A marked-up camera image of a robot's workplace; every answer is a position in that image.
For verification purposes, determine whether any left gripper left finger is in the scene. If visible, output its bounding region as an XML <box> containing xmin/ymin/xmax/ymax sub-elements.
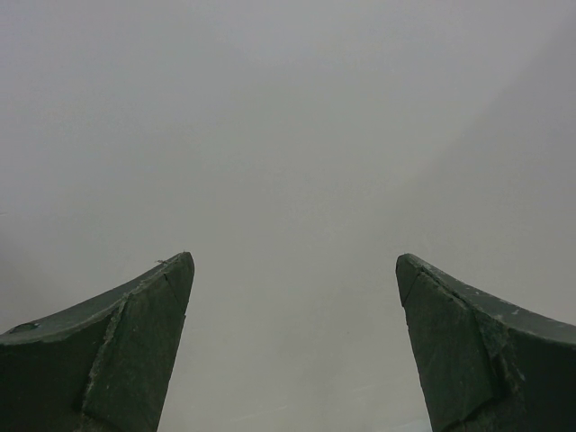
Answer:
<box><xmin>1</xmin><ymin>252</ymin><xmax>194</xmax><ymax>431</ymax></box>

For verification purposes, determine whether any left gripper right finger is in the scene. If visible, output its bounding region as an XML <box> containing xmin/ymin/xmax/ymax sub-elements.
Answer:
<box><xmin>396</xmin><ymin>254</ymin><xmax>575</xmax><ymax>431</ymax></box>

